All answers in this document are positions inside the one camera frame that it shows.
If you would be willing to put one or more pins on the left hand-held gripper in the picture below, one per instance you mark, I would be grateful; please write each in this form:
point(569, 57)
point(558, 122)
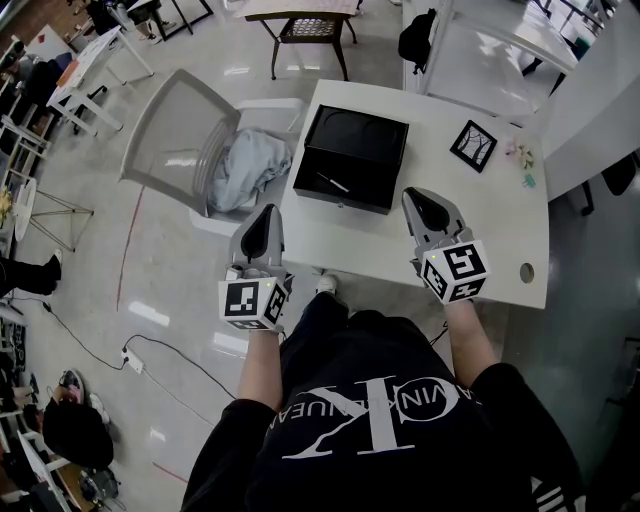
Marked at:
point(247, 302)

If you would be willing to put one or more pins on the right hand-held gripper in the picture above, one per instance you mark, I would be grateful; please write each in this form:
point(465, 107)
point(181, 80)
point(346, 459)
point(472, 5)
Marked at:
point(455, 272)

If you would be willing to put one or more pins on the black box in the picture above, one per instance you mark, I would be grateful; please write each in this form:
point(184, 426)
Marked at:
point(360, 160)

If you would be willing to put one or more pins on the black pen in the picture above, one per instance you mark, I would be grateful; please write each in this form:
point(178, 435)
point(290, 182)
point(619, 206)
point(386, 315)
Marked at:
point(332, 181)

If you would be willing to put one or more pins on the green item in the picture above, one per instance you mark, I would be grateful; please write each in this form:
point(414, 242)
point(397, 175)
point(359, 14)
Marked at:
point(529, 181)

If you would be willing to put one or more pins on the person's right forearm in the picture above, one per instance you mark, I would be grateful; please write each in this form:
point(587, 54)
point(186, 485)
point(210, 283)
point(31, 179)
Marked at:
point(472, 340)

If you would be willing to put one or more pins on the person's left forearm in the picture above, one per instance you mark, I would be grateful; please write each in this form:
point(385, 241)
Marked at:
point(260, 370)

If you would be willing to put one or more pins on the grey mesh office chair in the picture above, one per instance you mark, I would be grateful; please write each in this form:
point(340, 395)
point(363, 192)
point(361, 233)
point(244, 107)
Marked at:
point(175, 130)

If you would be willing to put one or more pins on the light blue crumpled cloth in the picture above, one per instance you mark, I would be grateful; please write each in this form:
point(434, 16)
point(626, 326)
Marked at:
point(250, 170)

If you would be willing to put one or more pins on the person's white shoe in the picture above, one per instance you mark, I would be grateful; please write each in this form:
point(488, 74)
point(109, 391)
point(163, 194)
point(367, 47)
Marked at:
point(326, 285)

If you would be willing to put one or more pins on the person's black trousers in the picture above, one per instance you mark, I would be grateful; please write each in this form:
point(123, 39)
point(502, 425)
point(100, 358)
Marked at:
point(350, 340)

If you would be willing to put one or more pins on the white power strip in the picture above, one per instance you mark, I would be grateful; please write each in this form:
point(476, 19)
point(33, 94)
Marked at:
point(133, 361)

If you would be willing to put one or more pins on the black backpack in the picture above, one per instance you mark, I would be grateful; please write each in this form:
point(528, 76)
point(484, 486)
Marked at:
point(417, 40)

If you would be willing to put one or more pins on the round white side table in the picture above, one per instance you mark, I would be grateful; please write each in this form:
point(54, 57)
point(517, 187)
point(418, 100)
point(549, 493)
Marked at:
point(25, 210)

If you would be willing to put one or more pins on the white rectangular table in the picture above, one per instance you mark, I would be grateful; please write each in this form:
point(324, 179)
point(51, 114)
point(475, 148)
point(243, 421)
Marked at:
point(90, 55)

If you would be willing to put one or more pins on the person's black printed shirt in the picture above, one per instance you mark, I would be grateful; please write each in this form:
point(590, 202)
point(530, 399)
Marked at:
point(380, 475)

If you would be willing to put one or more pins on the black picture frame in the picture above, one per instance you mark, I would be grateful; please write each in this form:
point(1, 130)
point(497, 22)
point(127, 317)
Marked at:
point(474, 146)

